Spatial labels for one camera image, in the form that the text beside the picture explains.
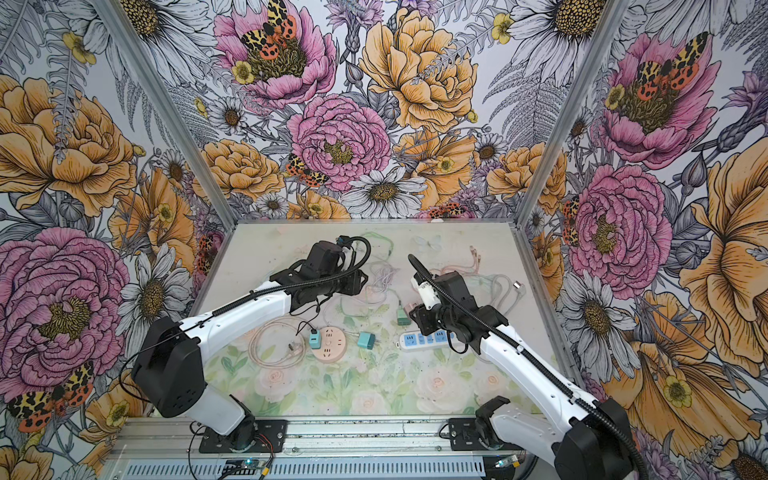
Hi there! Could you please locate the teal charger with black cable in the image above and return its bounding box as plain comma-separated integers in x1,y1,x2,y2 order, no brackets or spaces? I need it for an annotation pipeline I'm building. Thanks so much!
308,330,322,350

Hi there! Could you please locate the white usb cable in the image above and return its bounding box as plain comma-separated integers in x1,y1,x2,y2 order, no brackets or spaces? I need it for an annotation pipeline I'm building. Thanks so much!
359,260,400,304

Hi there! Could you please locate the teal charger with white cable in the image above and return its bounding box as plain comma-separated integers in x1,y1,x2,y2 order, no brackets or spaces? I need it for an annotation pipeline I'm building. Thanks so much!
357,332,376,350

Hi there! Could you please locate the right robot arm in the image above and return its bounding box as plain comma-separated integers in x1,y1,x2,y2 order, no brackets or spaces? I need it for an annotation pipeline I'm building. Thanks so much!
409,272,650,479

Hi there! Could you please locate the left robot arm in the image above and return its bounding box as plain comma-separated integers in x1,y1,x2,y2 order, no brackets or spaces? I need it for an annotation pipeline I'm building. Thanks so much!
131,269,368,451

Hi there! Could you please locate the green charger plug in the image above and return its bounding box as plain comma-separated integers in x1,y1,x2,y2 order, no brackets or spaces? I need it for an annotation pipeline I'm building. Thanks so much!
396,307,411,327

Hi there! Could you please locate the white blue power strip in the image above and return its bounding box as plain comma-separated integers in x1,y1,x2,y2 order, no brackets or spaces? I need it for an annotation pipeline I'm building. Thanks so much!
398,330,448,352

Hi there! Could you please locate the round pink power socket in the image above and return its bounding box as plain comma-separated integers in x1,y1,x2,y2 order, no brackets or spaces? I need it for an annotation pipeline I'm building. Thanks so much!
310,326,347,364

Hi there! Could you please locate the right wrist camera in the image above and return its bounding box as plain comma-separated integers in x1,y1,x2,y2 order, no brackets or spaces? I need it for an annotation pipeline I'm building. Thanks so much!
411,278,441,310

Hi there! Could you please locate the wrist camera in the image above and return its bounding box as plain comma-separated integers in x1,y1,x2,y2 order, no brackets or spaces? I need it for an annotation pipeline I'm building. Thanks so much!
299,241,346,279
411,278,441,310

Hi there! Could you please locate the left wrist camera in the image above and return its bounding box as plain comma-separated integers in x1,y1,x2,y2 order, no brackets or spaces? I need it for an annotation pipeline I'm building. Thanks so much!
299,241,346,279

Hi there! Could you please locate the pink multi-head usb cable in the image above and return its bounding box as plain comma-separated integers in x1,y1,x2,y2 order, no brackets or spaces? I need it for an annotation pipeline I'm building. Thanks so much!
431,244,482,280

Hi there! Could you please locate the black usb cable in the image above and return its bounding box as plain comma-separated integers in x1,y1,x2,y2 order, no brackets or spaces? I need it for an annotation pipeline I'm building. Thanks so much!
293,308,322,337

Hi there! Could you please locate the pink socket power cord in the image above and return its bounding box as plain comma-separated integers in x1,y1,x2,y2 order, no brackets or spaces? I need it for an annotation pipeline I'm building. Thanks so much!
247,317,313,370

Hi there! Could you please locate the white power strip cord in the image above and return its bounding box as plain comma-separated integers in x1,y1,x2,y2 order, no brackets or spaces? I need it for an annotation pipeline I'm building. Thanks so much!
479,272,528,313

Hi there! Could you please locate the green multi-head usb cable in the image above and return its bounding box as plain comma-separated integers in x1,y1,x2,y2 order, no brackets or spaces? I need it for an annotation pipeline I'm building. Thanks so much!
338,230,409,319

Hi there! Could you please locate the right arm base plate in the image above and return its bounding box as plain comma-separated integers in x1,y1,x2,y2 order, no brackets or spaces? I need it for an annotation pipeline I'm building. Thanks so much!
441,417,515,452

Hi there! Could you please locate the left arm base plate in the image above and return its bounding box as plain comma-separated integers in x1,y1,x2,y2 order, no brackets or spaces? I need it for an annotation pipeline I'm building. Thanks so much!
198,418,288,454

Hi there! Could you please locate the aluminium front rail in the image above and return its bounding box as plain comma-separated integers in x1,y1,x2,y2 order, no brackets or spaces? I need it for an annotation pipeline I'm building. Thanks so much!
112,410,560,459

